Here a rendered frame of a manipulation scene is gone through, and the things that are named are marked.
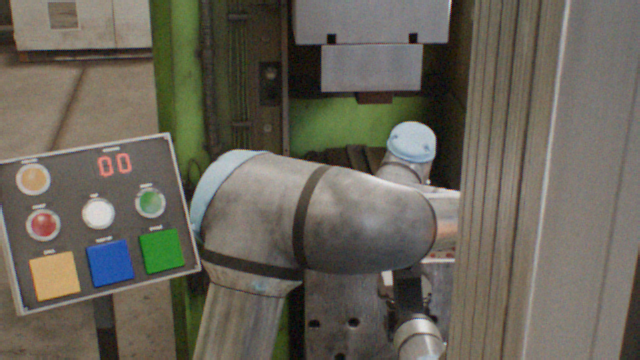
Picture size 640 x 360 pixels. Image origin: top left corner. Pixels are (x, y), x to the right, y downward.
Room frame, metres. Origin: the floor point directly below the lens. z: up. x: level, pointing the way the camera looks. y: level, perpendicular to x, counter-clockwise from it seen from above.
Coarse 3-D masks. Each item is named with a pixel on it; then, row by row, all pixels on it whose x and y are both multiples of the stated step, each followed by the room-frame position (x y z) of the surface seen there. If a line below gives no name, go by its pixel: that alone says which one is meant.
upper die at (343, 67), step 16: (320, 48) 1.57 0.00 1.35; (336, 48) 1.55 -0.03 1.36; (352, 48) 1.56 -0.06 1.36; (368, 48) 1.56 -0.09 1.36; (384, 48) 1.56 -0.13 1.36; (400, 48) 1.56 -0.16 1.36; (416, 48) 1.57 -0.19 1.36; (320, 64) 1.57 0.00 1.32; (336, 64) 1.55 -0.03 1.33; (352, 64) 1.56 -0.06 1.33; (368, 64) 1.56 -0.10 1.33; (384, 64) 1.56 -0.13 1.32; (400, 64) 1.56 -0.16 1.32; (416, 64) 1.57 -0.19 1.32; (320, 80) 1.57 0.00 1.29; (336, 80) 1.55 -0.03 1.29; (352, 80) 1.56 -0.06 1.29; (368, 80) 1.56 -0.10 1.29; (384, 80) 1.56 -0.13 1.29; (400, 80) 1.56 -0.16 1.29; (416, 80) 1.57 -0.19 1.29
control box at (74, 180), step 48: (96, 144) 1.43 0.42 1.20; (144, 144) 1.47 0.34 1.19; (0, 192) 1.32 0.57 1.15; (48, 192) 1.35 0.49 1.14; (96, 192) 1.38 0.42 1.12; (144, 192) 1.42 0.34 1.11; (48, 240) 1.30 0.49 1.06; (96, 240) 1.34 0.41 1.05; (192, 240) 1.41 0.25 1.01; (96, 288) 1.29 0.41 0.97
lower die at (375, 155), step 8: (352, 144) 1.97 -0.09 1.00; (360, 144) 1.97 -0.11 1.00; (320, 152) 1.97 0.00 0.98; (328, 152) 1.94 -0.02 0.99; (336, 152) 1.94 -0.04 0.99; (344, 152) 1.94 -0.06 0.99; (368, 152) 1.92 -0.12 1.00; (376, 152) 1.94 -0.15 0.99; (384, 152) 1.94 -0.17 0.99; (312, 160) 1.91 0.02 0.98; (320, 160) 1.92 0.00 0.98; (328, 160) 1.89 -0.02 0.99; (336, 160) 1.89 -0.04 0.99; (344, 160) 1.89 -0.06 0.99; (352, 160) 1.86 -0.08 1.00; (368, 160) 1.87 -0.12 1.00; (376, 160) 1.88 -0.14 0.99; (352, 168) 1.82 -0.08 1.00; (376, 168) 1.83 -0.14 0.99
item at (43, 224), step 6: (36, 216) 1.32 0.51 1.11; (42, 216) 1.32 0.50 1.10; (48, 216) 1.32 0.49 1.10; (36, 222) 1.31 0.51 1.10; (42, 222) 1.31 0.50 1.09; (48, 222) 1.32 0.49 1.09; (54, 222) 1.32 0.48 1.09; (36, 228) 1.31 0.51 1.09; (42, 228) 1.31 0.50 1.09; (48, 228) 1.31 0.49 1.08; (54, 228) 1.32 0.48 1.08; (36, 234) 1.30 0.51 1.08; (42, 234) 1.30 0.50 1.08; (48, 234) 1.31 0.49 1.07
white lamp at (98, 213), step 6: (96, 204) 1.37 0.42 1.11; (102, 204) 1.37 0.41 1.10; (90, 210) 1.36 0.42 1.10; (96, 210) 1.36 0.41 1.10; (102, 210) 1.37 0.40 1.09; (108, 210) 1.37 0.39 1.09; (90, 216) 1.35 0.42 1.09; (96, 216) 1.36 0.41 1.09; (102, 216) 1.36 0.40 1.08; (108, 216) 1.37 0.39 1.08; (96, 222) 1.35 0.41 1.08; (102, 222) 1.36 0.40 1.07
